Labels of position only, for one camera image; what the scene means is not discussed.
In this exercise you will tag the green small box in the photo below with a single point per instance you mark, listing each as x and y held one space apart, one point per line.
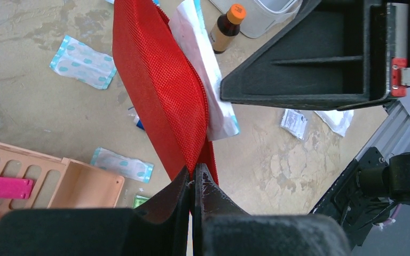
139 200

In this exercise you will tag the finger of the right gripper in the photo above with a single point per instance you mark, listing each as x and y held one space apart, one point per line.
331 56

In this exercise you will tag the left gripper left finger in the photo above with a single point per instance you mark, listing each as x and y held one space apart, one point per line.
157 227

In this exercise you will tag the plaster strip packet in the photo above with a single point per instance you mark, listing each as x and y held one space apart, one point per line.
188 29
131 168
75 59

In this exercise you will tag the red first aid pouch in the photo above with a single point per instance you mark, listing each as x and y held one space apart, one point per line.
163 86

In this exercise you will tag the pink desk tray organizer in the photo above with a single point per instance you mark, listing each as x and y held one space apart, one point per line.
58 182

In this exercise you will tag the blue white bandage roll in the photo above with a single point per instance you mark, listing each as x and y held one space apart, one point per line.
135 118

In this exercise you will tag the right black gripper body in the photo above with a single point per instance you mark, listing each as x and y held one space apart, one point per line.
400 57

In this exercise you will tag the brown bottle orange cap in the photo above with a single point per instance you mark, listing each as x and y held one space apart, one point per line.
226 28

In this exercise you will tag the alcohol pad sachet pair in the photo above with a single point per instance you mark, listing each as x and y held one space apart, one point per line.
294 122

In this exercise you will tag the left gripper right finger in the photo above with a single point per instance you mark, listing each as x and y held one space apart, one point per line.
221 227

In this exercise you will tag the grey open storage case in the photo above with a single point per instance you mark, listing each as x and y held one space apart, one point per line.
261 14

